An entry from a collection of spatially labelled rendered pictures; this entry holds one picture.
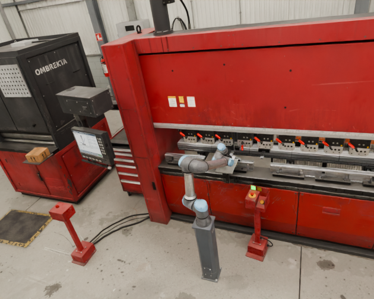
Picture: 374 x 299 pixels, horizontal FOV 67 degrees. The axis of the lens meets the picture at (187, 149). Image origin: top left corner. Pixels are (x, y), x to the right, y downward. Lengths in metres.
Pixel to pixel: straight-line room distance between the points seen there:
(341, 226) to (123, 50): 2.72
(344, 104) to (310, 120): 0.29
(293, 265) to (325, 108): 1.67
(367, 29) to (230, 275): 2.52
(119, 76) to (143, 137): 0.68
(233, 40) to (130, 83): 1.05
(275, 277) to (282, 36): 2.30
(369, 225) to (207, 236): 1.56
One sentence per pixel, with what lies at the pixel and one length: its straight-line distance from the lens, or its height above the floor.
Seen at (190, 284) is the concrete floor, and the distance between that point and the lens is 3.25.
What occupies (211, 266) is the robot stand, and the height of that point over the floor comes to 0.24.
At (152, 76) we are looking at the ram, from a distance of 2.95.
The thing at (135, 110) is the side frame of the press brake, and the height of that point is 1.65.
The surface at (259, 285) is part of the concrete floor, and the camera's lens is 3.22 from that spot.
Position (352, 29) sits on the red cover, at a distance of 2.47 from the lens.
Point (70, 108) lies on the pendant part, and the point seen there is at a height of 1.81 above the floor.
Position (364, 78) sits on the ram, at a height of 1.88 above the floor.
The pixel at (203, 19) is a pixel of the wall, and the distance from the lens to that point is 7.20.
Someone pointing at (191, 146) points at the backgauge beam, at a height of 0.96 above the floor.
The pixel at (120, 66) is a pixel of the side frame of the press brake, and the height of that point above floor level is 2.10.
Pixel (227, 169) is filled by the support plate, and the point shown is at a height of 1.00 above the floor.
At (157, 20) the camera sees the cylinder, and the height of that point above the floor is 2.43.
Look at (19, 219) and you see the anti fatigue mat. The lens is 5.03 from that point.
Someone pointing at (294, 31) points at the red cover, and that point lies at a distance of 2.47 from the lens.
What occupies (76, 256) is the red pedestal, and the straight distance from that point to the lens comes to 3.80.
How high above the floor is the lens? 2.70
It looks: 31 degrees down
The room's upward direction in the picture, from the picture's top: 9 degrees counter-clockwise
